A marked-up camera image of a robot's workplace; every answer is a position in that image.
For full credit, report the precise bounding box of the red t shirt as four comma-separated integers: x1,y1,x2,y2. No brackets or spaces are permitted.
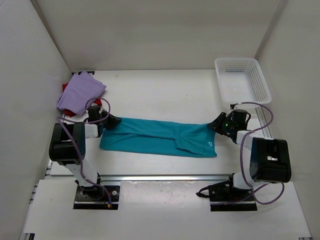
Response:
62,83,102,117

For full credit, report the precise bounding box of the lilac t shirt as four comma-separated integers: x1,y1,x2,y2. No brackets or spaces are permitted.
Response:
56,74,107,115

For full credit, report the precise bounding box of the teal t shirt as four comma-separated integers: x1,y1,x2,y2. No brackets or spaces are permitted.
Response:
99,118,218,158

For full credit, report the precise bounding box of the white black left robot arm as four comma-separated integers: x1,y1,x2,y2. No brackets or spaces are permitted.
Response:
49,105,122,201

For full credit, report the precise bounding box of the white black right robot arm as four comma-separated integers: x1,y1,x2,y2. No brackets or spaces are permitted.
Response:
207,109,292,200

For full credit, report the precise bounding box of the white plastic laundry basket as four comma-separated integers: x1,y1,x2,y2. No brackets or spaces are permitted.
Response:
214,57,272,104

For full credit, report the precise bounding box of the small dark table label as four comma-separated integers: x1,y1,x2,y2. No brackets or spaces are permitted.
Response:
77,71,95,76

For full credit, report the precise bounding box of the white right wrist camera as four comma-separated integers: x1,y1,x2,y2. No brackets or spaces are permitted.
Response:
230,102,243,110

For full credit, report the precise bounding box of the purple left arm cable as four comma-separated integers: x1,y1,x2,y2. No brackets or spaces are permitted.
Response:
56,97,113,205

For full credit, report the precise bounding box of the aluminium table frame rail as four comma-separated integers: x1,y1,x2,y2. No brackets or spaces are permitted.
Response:
44,174,286,182

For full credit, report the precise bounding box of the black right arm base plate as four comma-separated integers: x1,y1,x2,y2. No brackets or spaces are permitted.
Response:
196,175,258,212

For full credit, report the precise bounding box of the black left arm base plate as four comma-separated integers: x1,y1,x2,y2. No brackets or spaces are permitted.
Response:
73,180,121,210

